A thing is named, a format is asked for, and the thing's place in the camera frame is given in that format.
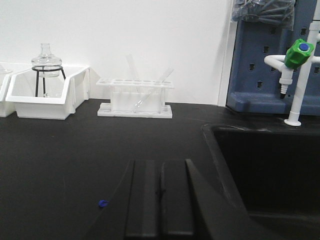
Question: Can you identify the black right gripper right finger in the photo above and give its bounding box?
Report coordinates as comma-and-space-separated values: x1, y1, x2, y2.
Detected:
160, 160, 195, 237

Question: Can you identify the white lab faucet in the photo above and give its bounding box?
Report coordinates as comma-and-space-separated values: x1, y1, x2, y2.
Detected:
263, 19, 320, 127

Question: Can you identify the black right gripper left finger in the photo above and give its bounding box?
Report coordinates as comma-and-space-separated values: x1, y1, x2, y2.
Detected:
124, 160, 160, 237

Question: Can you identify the white test tube rack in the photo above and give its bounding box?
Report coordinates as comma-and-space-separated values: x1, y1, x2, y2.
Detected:
96, 78, 174, 119

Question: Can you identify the clear glass test tube leaning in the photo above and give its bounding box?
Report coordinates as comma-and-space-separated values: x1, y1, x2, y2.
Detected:
133, 67, 174, 113

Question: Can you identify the black wire tripod stand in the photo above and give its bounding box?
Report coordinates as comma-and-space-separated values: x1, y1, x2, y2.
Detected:
31, 65, 66, 97

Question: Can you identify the black lab sink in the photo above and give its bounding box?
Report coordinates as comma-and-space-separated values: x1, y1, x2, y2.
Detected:
202, 124, 320, 240

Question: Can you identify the white storage bin middle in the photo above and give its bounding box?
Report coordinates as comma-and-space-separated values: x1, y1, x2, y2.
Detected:
0, 62, 17, 118

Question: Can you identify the clear glass test tube upright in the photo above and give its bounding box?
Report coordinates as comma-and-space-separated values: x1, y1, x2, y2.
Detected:
125, 54, 140, 81

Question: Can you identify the white storage bin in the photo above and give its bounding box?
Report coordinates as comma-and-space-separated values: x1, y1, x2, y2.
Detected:
0, 62, 17, 118
5, 65, 90, 120

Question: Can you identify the white storage bin right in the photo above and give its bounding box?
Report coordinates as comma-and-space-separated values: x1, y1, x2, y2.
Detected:
5, 65, 90, 120

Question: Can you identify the green faucet knob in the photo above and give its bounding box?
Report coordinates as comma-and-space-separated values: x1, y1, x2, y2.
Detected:
284, 38, 315, 69

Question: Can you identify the clear glass flask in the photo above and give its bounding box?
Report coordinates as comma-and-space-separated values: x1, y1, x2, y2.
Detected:
31, 43, 62, 78

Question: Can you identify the blue cloth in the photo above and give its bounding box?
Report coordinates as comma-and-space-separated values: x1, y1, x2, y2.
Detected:
98, 199, 109, 208

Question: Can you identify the blue pegboard drying rack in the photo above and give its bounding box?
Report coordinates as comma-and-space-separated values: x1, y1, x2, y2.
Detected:
226, 0, 317, 115

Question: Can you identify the bag of dark pegs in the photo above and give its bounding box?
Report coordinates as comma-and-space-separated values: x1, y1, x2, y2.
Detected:
231, 0, 296, 31

